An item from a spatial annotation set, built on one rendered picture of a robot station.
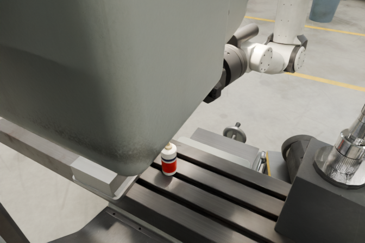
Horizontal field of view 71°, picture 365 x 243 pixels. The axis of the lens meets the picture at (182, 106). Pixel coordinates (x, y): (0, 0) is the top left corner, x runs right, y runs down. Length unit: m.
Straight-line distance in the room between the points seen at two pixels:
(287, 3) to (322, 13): 4.38
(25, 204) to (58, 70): 1.90
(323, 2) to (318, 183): 4.79
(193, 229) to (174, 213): 0.06
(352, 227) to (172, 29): 0.47
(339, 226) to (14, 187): 1.98
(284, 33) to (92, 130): 0.77
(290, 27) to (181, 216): 0.63
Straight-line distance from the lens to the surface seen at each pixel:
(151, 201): 0.66
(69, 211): 1.90
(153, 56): 0.17
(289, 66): 0.87
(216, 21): 0.26
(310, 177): 0.51
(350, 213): 0.54
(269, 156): 1.58
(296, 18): 0.88
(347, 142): 0.49
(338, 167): 0.52
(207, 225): 0.63
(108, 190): 0.65
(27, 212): 2.01
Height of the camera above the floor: 1.51
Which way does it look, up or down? 37 degrees down
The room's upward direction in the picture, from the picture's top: straight up
